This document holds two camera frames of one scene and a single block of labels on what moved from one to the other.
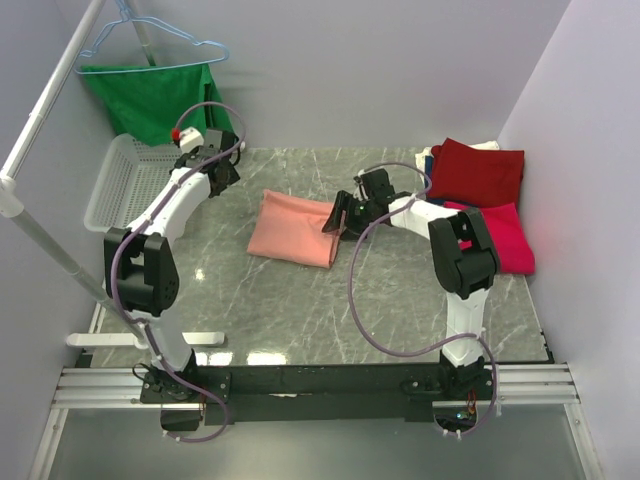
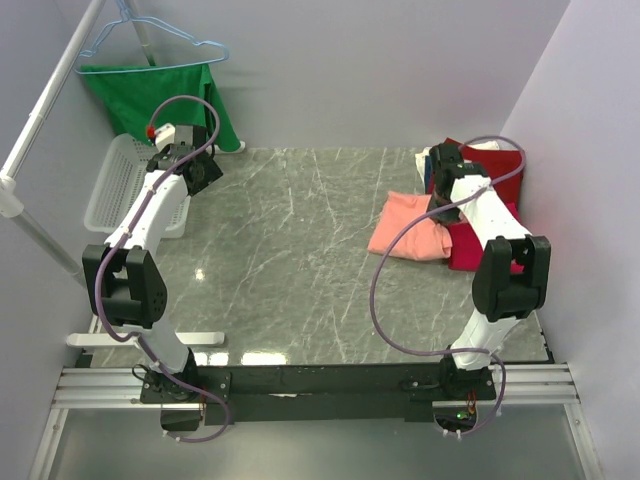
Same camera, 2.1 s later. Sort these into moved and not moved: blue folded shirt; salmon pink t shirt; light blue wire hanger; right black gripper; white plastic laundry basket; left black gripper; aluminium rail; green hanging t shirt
Moved: right black gripper; salmon pink t shirt; left black gripper
Not moved: green hanging t shirt; light blue wire hanger; aluminium rail; white plastic laundry basket; blue folded shirt
